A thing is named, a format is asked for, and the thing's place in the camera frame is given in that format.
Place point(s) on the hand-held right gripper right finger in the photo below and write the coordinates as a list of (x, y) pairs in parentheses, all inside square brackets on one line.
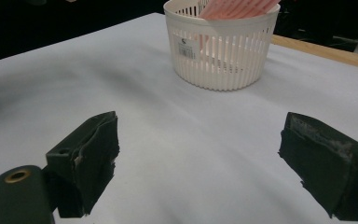
[(329, 168)]

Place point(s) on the pink hairbrush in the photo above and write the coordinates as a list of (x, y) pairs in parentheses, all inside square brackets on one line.
[(236, 7)]

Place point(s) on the white plastic basket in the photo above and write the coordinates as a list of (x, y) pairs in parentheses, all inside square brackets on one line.
[(223, 59)]

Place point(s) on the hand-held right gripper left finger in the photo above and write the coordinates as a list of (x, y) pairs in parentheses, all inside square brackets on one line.
[(90, 155)]

